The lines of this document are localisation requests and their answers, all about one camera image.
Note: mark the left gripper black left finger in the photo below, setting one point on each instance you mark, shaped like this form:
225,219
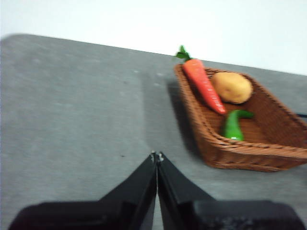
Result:
124,206

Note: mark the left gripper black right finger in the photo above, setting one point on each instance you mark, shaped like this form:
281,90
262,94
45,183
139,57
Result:
192,210

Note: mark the green toy pepper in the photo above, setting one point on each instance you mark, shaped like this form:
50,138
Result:
231,127

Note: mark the brown wicker basket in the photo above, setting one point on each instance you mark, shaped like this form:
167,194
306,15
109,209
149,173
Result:
268,124

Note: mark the orange toy carrot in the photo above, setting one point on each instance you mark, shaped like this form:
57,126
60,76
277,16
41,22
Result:
201,83

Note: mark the yellow-brown toy potato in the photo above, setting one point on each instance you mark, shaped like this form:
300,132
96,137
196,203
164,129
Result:
232,87

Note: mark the black flat tray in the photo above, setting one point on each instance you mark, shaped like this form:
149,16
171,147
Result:
302,115

